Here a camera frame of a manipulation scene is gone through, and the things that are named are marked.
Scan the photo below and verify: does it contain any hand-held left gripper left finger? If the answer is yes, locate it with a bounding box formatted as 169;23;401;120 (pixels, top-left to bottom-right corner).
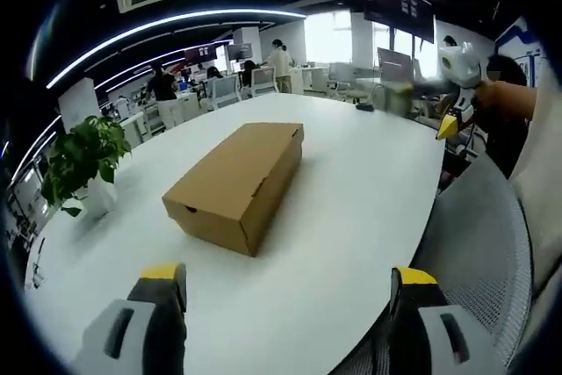
69;262;189;375

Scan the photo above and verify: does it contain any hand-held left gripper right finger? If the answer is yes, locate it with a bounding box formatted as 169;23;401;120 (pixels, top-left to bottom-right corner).
386;266;508;375

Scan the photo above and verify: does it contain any brown cardboard shoe box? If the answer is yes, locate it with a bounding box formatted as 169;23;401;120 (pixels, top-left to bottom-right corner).
162;121;305;258

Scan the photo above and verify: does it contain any person's right hand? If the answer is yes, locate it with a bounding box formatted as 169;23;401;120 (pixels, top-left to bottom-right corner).
471;78;501;113

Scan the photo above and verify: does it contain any computer monitor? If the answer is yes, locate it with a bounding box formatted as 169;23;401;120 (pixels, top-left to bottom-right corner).
376;47;416;86

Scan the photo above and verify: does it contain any grey mesh office chair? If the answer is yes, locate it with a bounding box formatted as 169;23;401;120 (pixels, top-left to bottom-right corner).
342;158;534;375

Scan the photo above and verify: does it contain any hanging dark display screen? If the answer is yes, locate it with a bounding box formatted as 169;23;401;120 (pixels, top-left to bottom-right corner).
361;0;436;42

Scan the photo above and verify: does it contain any white plant pot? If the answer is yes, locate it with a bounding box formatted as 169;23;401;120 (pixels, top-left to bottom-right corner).
72;175;119;220

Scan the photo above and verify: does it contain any green potted plant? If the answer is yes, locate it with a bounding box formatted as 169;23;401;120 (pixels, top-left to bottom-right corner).
40;115;133;218

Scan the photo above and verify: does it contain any white mesh office chair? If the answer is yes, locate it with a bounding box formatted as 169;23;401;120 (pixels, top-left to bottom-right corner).
209;74;241;112
249;66;277;98

